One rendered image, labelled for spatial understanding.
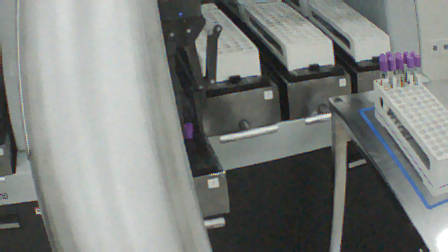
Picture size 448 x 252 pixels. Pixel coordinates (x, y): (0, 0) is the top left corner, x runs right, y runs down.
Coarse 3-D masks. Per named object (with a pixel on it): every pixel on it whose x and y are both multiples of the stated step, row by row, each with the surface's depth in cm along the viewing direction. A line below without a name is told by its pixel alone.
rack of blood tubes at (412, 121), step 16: (384, 96) 104; (400, 96) 103; (416, 96) 102; (432, 96) 101; (384, 112) 106; (400, 112) 97; (416, 112) 97; (432, 112) 97; (400, 128) 103; (416, 128) 92; (432, 128) 91; (400, 144) 99; (416, 144) 99; (432, 144) 88; (416, 160) 92; (432, 160) 85; (432, 176) 85; (432, 192) 85
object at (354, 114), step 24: (336, 96) 119; (360, 96) 118; (336, 120) 118; (360, 120) 110; (336, 144) 120; (360, 144) 103; (384, 144) 102; (336, 168) 122; (384, 168) 95; (408, 168) 94; (336, 192) 124; (408, 192) 88; (336, 216) 127; (408, 216) 82; (432, 216) 81; (336, 240) 130; (432, 240) 75
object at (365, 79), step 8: (312, 24) 155; (336, 48) 143; (336, 56) 141; (344, 56) 139; (376, 56) 134; (344, 64) 137; (352, 64) 135; (360, 64) 132; (368, 64) 132; (376, 64) 132; (352, 72) 133; (360, 72) 131; (368, 72) 131; (376, 72) 131; (352, 80) 134; (360, 80) 131; (368, 80) 132; (352, 88) 135; (360, 88) 132; (368, 88) 132
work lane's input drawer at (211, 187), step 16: (176, 80) 135; (192, 112) 122; (192, 144) 112; (208, 144) 111; (192, 160) 105; (208, 160) 105; (192, 176) 103; (208, 176) 103; (224, 176) 104; (208, 192) 104; (224, 192) 105; (208, 208) 105; (224, 208) 106; (208, 224) 101; (224, 224) 102
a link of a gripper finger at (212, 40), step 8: (216, 32) 107; (208, 40) 109; (216, 40) 108; (208, 48) 109; (216, 48) 108; (208, 56) 109; (216, 56) 109; (208, 64) 110; (216, 64) 110; (208, 72) 111; (208, 80) 111
